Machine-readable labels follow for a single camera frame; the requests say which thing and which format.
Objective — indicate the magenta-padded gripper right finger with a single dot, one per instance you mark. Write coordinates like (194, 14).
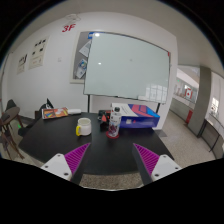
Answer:
(165, 166)

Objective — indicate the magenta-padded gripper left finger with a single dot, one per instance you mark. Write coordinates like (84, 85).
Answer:
(56, 165)

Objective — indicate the clear black-capped drink bottle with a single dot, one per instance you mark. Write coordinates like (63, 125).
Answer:
(115, 123)

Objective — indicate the blue and white paper bag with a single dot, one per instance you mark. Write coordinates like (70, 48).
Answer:
(140, 116)

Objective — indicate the white paper roll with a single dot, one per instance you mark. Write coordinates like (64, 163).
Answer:
(74, 111)

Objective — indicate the black metal railing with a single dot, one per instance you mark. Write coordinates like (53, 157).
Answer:
(213, 133)

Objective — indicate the black and red tool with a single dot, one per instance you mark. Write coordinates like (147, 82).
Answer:
(104, 119)

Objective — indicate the brown wooden chair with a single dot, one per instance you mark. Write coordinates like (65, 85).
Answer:
(10, 115)

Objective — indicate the grey framed notice board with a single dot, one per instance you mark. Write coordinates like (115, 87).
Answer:
(78, 63)

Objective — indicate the whiteboard on black stand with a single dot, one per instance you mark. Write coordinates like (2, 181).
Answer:
(128, 65)

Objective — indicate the small white wall poster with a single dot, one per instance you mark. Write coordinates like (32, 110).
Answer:
(22, 63)

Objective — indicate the large white wall poster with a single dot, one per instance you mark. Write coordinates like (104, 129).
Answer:
(38, 53)

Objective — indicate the red wall sign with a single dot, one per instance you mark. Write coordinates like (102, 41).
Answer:
(68, 28)

